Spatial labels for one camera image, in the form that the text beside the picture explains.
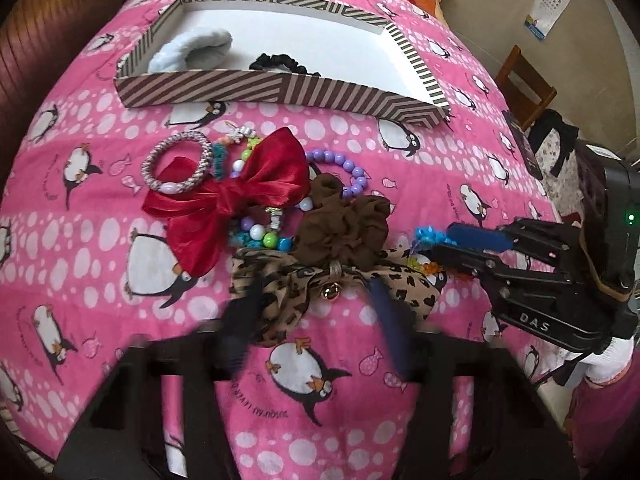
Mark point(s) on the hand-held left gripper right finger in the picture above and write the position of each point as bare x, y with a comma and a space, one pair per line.
395, 340

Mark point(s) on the floral cloth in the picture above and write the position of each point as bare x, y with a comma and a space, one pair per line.
560, 170

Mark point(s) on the black cloth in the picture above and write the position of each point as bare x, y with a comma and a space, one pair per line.
557, 125

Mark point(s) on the wooden chair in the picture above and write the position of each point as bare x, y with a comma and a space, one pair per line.
525, 80

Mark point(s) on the wall calendar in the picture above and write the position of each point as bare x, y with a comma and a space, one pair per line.
550, 5

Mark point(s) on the striped cardboard box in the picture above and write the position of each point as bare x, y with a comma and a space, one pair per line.
300, 35

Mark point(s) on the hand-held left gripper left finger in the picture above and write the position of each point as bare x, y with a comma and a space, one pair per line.
235, 340

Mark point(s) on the black scrunchie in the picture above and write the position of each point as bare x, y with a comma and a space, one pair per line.
272, 60

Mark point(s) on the leopard print bow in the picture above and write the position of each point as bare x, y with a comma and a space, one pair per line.
280, 285

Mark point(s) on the person's right hand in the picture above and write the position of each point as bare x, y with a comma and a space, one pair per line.
612, 360

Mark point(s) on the pink penguin blanket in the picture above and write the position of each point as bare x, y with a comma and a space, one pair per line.
440, 160

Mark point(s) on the red satin bow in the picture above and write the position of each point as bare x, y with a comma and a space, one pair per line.
270, 170

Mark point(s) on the brown scrunchie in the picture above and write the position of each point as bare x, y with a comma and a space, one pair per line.
340, 230

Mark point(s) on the light blue fluffy scrunchie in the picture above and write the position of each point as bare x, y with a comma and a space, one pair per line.
200, 42

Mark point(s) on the dark flat case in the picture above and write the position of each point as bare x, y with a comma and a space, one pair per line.
525, 145

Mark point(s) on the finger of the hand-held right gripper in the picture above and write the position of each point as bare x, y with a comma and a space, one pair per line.
480, 236
465, 259

